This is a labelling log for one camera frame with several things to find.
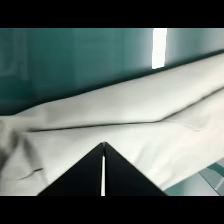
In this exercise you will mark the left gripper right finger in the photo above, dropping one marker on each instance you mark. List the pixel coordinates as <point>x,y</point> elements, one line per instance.
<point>126,180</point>

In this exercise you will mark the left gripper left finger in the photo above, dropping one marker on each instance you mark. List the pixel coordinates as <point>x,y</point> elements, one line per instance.
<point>83,178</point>

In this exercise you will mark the white shirt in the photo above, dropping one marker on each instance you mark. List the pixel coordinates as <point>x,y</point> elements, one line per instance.
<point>140,110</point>

